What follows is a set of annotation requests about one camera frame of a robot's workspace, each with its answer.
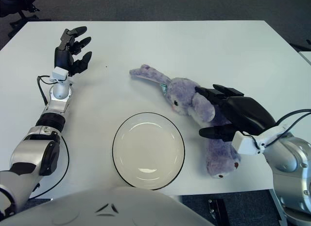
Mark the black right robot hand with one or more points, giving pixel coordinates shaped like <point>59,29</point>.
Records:
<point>245,114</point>

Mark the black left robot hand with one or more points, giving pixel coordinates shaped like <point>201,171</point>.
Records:
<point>62,57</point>

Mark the purple plush bunny doll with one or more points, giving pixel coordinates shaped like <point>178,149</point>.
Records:
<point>184,97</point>

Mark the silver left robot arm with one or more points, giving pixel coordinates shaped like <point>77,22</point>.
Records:
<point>39,133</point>

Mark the white plate with black rim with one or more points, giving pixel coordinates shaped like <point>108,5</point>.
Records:
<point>148,150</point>

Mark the black office chair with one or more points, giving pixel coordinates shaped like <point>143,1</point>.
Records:
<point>9,5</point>

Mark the white side desk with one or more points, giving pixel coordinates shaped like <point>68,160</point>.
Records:
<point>305,57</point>

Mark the white table leg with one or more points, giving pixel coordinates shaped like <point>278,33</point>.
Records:
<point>279,204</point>

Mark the silver robot torso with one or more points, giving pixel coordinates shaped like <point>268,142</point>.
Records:
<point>109,211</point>

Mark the black bracket under table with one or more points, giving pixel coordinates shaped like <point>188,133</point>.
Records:
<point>217,210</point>

